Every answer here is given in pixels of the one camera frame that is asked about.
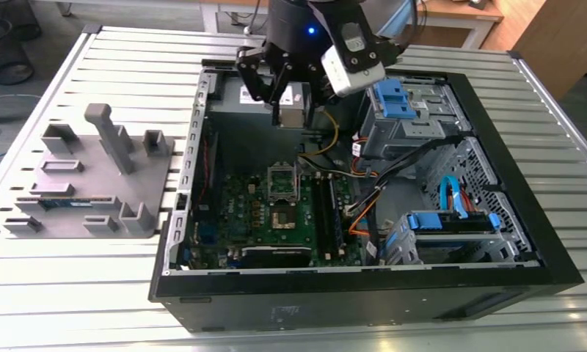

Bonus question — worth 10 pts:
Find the hard disk in blue carrier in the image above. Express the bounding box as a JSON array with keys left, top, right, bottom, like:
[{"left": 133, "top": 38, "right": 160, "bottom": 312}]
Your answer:
[{"left": 406, "top": 210, "right": 500, "bottom": 235}]

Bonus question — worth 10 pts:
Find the black PC case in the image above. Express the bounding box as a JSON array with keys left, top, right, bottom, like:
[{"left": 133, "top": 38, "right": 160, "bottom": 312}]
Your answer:
[{"left": 148, "top": 58, "right": 586, "bottom": 334}]

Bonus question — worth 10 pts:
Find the thin red wire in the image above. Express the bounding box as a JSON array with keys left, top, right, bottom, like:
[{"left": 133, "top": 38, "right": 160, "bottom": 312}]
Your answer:
[{"left": 200, "top": 137, "right": 215, "bottom": 201}]

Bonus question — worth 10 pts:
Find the yellow wire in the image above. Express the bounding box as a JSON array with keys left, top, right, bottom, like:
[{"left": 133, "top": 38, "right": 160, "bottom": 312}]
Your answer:
[{"left": 300, "top": 109, "right": 340, "bottom": 158}]

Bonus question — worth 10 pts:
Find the metal socket cover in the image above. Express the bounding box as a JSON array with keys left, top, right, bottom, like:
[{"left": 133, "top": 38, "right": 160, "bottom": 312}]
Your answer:
[{"left": 265, "top": 161, "right": 303, "bottom": 206}]

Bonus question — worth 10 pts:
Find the grey power supply unit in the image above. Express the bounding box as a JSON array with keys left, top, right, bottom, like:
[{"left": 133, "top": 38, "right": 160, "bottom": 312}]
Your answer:
[{"left": 205, "top": 76, "right": 307, "bottom": 166}]

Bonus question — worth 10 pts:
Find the blue board connector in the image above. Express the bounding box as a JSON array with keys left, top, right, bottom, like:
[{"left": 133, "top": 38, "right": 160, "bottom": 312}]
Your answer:
[{"left": 197, "top": 223, "right": 217, "bottom": 246}]

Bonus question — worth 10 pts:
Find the CPU socket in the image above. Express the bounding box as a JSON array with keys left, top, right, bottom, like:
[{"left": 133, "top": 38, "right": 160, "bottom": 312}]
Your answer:
[{"left": 268, "top": 207, "right": 300, "bottom": 231}]

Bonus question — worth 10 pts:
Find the blue plastic drive latch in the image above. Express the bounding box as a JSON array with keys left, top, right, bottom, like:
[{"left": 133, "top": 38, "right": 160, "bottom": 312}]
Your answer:
[{"left": 372, "top": 81, "right": 420, "bottom": 120}]

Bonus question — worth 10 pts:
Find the metal locking lever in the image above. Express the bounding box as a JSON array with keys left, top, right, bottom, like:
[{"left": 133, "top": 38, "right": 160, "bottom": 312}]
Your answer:
[{"left": 296, "top": 161, "right": 307, "bottom": 206}]

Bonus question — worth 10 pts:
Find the wooden cabinet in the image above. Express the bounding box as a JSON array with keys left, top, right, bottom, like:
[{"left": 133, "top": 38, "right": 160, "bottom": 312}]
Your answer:
[{"left": 511, "top": 0, "right": 587, "bottom": 102}]

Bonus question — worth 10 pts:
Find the red flat wire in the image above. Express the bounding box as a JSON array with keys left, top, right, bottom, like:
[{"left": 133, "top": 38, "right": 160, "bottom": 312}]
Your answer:
[{"left": 456, "top": 185, "right": 479, "bottom": 218}]

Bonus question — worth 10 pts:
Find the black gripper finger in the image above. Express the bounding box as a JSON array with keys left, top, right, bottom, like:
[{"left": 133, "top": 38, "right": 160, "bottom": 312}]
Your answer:
[
  {"left": 303, "top": 60, "right": 336, "bottom": 130},
  {"left": 235, "top": 45, "right": 295, "bottom": 128}
]

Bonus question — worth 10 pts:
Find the black cable bundle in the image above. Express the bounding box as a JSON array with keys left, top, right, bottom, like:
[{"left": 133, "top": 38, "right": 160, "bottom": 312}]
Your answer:
[{"left": 344, "top": 134, "right": 464, "bottom": 217}]

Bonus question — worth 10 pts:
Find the green motherboard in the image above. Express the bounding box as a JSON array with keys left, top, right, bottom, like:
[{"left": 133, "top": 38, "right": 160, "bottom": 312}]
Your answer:
[{"left": 189, "top": 161, "right": 368, "bottom": 269}]

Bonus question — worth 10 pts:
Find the silver CPU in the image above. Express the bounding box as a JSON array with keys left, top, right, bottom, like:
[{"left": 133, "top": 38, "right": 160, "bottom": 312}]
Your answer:
[{"left": 277, "top": 106, "right": 308, "bottom": 129}]

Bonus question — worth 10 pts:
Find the white metal table frame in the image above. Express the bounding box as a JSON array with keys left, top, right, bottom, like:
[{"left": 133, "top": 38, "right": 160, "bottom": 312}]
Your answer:
[{"left": 200, "top": 0, "right": 269, "bottom": 36}]

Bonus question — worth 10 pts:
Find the orange wire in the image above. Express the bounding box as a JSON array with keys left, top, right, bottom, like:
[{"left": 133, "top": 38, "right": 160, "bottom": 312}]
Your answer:
[{"left": 347, "top": 190, "right": 386, "bottom": 238}]

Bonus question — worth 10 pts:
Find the black mesh waste bin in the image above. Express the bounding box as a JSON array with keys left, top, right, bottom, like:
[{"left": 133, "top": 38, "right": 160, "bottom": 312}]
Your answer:
[{"left": 0, "top": 18, "right": 36, "bottom": 86}]

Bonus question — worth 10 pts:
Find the black round bin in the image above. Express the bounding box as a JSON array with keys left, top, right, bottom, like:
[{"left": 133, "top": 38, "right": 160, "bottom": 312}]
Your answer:
[{"left": 0, "top": 0, "right": 44, "bottom": 41}]

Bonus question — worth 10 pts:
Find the black RAM slot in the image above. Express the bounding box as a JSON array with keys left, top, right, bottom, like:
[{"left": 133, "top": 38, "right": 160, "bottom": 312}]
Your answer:
[
  {"left": 325, "top": 175, "right": 343, "bottom": 257},
  {"left": 313, "top": 175, "right": 331, "bottom": 259},
  {"left": 320, "top": 175, "right": 337, "bottom": 259}
]

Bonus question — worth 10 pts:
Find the black graphics card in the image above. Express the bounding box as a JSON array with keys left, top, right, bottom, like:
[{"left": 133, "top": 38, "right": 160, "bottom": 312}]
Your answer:
[{"left": 240, "top": 245, "right": 313, "bottom": 268}]

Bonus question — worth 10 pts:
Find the wooden desk white frame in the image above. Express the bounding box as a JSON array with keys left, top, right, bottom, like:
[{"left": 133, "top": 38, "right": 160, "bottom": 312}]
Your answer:
[{"left": 415, "top": 0, "right": 506, "bottom": 51}]

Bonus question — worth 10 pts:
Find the grey parts rack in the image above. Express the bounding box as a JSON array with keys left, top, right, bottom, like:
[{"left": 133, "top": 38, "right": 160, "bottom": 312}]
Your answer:
[{"left": 1, "top": 103, "right": 177, "bottom": 240}]

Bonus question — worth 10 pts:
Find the grey metal disk bay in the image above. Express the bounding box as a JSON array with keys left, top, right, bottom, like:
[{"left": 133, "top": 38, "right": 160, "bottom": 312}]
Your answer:
[{"left": 382, "top": 210, "right": 539, "bottom": 265}]

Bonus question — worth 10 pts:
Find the blue RAM stick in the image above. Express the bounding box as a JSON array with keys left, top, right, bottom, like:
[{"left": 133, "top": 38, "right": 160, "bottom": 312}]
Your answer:
[{"left": 37, "top": 199, "right": 94, "bottom": 210}]

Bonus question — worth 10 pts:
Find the blue flat wire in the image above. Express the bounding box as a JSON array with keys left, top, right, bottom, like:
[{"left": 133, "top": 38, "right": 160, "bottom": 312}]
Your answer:
[{"left": 439, "top": 175, "right": 474, "bottom": 221}]

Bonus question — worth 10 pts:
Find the grey metal drive cage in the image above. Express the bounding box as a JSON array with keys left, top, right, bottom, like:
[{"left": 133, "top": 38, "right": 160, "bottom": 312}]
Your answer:
[{"left": 359, "top": 76, "right": 474, "bottom": 159}]

